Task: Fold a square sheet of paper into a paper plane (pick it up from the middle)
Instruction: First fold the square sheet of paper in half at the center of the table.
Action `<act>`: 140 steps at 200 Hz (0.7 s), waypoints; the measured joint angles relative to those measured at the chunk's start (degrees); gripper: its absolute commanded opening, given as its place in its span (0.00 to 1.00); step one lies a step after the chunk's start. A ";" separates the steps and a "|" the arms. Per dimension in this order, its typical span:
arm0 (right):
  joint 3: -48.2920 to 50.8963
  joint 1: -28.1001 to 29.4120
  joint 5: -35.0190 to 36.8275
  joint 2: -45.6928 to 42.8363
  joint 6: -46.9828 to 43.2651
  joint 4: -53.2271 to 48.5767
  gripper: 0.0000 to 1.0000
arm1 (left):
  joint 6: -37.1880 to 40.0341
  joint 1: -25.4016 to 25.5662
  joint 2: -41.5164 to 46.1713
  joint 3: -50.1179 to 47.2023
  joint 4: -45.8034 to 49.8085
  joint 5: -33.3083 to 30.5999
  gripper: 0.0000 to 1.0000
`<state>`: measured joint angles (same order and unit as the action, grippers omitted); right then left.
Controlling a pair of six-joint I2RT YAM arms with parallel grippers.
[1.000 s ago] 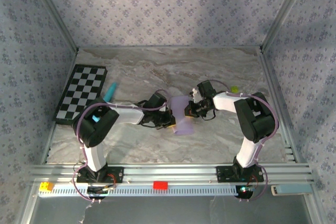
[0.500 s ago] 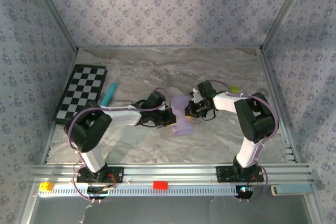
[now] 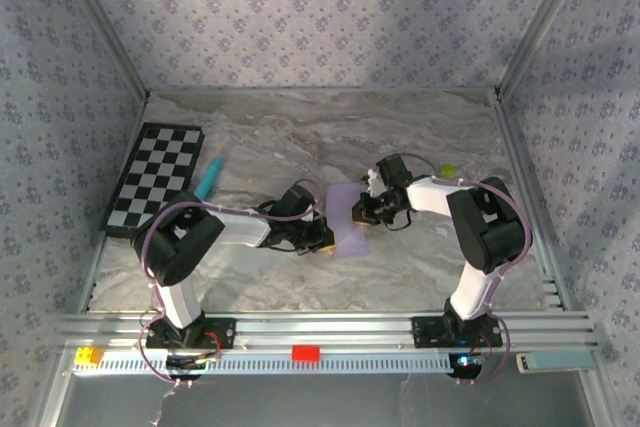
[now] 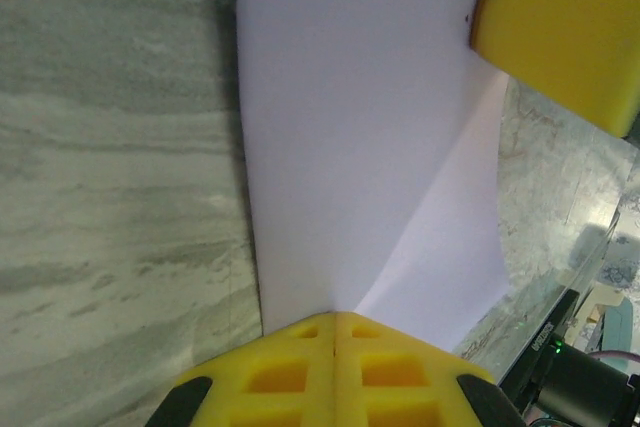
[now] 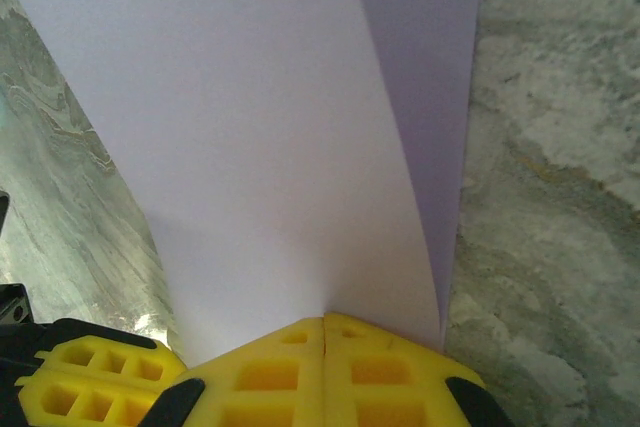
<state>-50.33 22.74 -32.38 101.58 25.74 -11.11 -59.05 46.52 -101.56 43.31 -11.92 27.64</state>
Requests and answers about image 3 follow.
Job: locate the aluminium frame beam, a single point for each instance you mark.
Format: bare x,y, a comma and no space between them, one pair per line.
517,147
320,90
92,277

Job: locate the teal toy microphone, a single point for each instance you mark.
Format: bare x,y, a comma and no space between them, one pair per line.
210,179

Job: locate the black and white chessboard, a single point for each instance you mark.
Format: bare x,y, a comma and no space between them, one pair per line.
160,162

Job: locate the aluminium frame post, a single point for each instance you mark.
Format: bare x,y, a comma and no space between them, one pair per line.
105,27
545,22

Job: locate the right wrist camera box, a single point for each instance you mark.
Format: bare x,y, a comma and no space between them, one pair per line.
371,181

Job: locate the small yellow-green object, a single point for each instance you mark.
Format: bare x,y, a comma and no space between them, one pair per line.
447,169

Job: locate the red block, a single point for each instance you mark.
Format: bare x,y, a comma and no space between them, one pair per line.
306,353

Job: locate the light blue box device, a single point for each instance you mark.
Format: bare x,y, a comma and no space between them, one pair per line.
555,361

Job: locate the aluminium mounting rail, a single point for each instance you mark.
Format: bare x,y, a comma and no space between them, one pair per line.
325,329

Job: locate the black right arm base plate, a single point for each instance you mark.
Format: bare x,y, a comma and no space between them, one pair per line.
425,332

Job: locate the yellow block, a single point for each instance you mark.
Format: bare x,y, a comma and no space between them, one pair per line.
87,356

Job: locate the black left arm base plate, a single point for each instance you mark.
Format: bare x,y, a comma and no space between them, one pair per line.
220,332

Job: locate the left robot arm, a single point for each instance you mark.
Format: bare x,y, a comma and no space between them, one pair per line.
240,232

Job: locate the black controller board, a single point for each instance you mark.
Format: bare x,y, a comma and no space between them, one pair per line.
182,364
467,364

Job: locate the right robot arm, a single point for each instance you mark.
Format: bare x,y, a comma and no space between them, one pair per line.
430,197

